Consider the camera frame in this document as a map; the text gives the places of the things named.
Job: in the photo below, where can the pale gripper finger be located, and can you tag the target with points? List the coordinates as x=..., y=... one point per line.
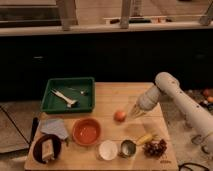
x=135, y=112

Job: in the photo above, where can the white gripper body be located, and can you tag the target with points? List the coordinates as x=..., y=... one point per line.
x=148, y=100

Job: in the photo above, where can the orange-red apple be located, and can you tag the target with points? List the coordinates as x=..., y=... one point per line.
x=119, y=116

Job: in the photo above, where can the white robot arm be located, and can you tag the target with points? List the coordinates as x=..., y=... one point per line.
x=198, y=117

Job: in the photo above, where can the white small bowl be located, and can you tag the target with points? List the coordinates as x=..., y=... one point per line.
x=108, y=150

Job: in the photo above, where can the red bowl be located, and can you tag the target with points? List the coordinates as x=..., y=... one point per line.
x=86, y=131

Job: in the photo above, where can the yellow corn cob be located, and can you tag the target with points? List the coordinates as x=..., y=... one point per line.
x=144, y=139

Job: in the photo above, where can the metal cup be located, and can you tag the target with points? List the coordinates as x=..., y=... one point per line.
x=127, y=148

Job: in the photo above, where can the purple grape bunch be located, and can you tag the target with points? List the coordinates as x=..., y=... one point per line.
x=155, y=149

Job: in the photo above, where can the small metal utensil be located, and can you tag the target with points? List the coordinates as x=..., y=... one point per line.
x=82, y=92

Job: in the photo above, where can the green plastic tray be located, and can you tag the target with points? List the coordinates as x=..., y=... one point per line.
x=52, y=104

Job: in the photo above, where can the dark brown plate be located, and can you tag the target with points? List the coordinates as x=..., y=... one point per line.
x=37, y=150

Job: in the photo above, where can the blue-grey cloth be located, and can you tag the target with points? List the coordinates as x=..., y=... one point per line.
x=54, y=126

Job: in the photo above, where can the tan sponge block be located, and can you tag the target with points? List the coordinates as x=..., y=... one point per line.
x=47, y=150

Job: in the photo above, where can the black knife handle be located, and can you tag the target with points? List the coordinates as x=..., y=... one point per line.
x=34, y=128

